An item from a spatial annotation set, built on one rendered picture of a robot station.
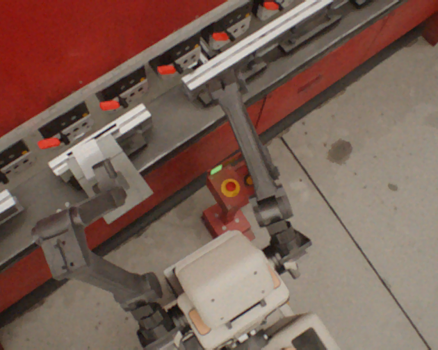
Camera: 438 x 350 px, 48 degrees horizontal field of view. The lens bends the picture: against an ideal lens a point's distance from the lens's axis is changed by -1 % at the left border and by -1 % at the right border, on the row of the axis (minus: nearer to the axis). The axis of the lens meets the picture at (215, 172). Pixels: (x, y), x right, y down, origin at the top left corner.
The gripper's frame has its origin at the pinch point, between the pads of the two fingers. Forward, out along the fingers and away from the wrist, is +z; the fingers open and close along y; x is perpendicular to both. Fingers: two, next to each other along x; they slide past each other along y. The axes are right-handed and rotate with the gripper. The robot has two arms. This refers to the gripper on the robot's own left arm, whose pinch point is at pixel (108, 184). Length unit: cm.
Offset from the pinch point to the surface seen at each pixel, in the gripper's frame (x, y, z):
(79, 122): -22.4, -2.8, -13.8
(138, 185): 5.9, -8.1, -0.9
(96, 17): -42, -17, -47
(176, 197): 42, -29, 88
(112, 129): -13.4, -12.2, 9.9
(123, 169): -1.0, -7.2, 2.9
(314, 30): -3, -103, 16
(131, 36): -35, -24, -35
